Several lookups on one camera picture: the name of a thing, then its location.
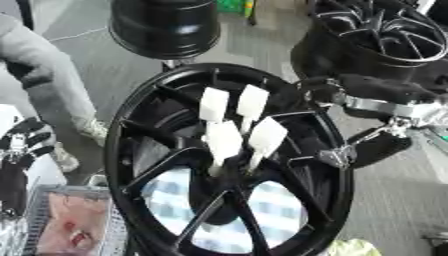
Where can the person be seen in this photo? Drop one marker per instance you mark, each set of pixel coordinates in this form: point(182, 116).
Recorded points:
point(41, 66)

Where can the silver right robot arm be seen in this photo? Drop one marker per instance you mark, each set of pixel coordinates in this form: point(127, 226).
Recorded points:
point(434, 115)

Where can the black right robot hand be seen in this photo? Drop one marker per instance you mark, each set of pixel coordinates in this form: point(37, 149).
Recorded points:
point(379, 87)

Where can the black spoked wheel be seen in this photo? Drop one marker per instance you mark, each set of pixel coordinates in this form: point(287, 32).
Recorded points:
point(175, 100)

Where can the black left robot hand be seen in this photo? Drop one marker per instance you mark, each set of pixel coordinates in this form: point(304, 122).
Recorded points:
point(17, 146)

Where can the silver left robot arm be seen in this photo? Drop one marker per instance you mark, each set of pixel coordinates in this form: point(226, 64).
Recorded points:
point(10, 236)

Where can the black wheel barrel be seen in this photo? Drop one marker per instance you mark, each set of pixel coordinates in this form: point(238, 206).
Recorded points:
point(166, 26)

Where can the yellow-green cloth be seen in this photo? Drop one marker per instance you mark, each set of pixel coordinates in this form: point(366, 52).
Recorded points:
point(353, 248)

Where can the green bag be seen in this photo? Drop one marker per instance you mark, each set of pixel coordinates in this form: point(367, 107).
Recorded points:
point(233, 6)

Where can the black multi-spoke wheel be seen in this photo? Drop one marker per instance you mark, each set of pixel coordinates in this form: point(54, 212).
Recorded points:
point(373, 36)

